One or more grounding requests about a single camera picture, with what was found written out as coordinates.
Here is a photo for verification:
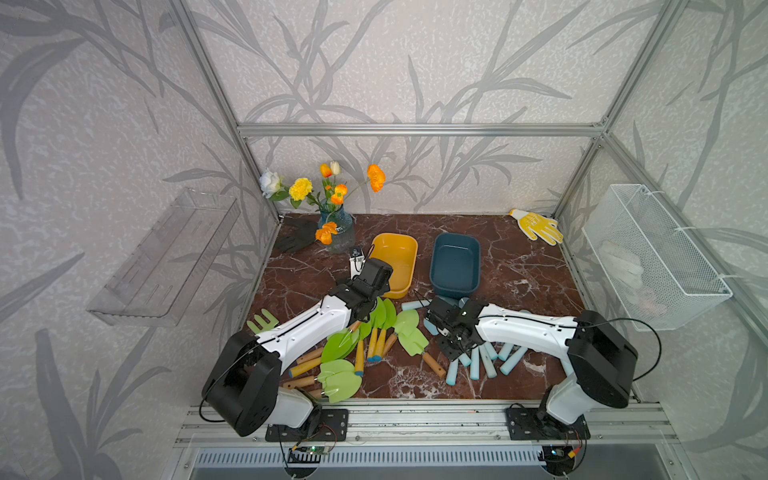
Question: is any green pointed shovel yellow handle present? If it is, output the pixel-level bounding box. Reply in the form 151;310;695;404
367;298;387;363

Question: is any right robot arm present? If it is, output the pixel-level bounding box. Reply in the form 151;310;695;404
426;298;638;425

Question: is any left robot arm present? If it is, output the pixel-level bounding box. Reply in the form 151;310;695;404
201;259;393;437

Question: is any yellow storage box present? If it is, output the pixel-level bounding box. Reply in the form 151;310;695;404
371;233;418;299

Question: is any dark teal storage box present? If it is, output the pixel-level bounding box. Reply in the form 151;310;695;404
429;233;481;299

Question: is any glass vase with flowers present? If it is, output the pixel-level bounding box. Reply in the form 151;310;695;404
259;161;360;253

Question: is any green shovel front upper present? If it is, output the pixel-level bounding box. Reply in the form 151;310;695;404
282;358;355;389

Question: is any green shovel front lower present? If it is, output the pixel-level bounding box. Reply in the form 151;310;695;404
309;372;362;404

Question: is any green hand rake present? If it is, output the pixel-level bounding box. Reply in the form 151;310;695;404
246;309;279;335

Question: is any yellow white work glove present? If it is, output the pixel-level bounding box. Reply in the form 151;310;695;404
509;209;564;246

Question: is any green square shovel wooden handle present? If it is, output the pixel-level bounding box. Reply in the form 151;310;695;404
398;328;446;378

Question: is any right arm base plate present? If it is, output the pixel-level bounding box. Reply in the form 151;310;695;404
504;402;591;444

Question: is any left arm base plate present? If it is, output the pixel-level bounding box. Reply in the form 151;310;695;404
265;408;349;443

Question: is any white wire mesh basket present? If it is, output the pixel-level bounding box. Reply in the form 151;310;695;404
582;184;733;331

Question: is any clear acrylic wall shelf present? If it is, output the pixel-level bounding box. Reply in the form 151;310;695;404
87;188;241;327

